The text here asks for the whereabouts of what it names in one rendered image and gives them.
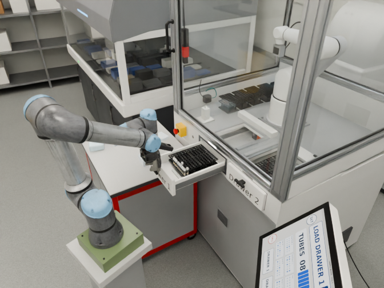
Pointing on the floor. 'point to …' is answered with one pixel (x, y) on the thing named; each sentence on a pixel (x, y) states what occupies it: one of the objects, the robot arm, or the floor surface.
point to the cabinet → (364, 196)
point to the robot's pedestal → (104, 280)
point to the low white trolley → (144, 194)
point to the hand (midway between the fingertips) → (157, 169)
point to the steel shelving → (26, 78)
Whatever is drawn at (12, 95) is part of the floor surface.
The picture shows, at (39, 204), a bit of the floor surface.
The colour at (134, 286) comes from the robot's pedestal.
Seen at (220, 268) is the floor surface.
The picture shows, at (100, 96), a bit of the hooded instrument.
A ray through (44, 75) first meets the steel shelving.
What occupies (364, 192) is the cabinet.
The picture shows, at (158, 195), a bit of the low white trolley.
